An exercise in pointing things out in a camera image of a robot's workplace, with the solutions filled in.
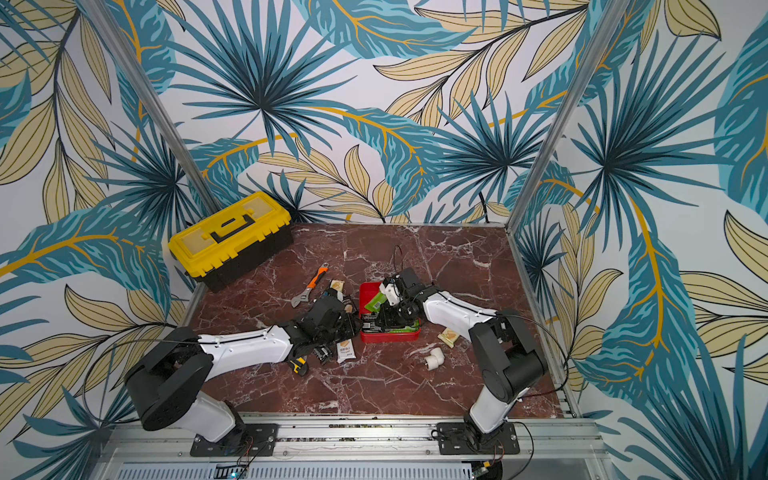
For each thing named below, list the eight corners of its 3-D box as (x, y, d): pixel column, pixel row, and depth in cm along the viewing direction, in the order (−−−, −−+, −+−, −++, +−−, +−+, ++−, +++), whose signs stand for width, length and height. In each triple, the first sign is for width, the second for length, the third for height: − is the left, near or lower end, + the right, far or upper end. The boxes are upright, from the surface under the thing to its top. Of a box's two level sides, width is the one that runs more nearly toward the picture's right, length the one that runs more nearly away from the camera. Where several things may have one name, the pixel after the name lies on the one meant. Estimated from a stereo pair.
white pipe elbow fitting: (430, 373, 86) (431, 369, 84) (420, 360, 89) (422, 356, 86) (445, 362, 88) (447, 358, 86) (436, 349, 91) (438, 345, 88)
